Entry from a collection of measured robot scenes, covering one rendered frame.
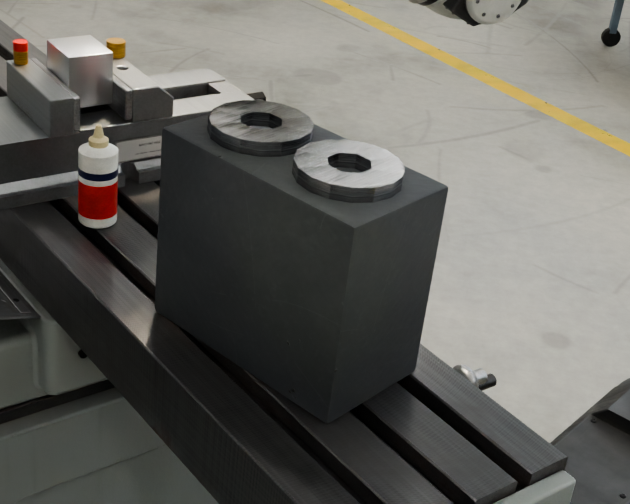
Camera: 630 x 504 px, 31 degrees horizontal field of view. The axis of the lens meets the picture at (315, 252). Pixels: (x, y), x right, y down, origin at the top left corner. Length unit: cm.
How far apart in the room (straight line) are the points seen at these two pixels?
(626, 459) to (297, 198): 79
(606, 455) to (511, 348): 128
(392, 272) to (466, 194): 259
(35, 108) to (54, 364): 27
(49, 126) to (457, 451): 56
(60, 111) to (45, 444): 37
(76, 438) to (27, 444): 6
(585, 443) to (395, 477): 67
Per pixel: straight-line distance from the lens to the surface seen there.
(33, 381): 125
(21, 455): 129
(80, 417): 130
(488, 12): 136
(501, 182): 361
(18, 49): 129
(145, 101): 126
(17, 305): 119
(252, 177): 89
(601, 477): 149
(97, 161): 115
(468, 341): 277
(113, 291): 108
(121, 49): 133
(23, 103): 128
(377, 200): 87
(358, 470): 90
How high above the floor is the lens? 149
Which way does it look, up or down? 29 degrees down
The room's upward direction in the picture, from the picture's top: 7 degrees clockwise
